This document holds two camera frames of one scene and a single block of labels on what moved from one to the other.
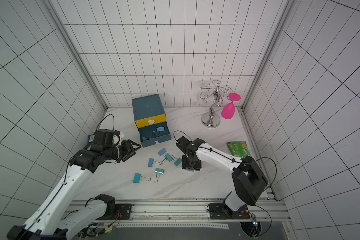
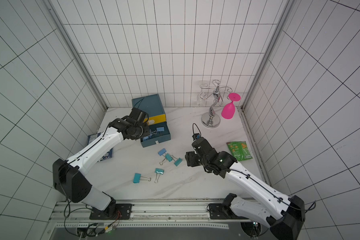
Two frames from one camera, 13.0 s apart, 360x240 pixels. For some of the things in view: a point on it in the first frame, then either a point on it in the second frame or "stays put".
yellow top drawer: (150, 121) stays put
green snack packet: (238, 148) stays put
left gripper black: (129, 148) -> (146, 132)
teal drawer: (154, 134) stays put
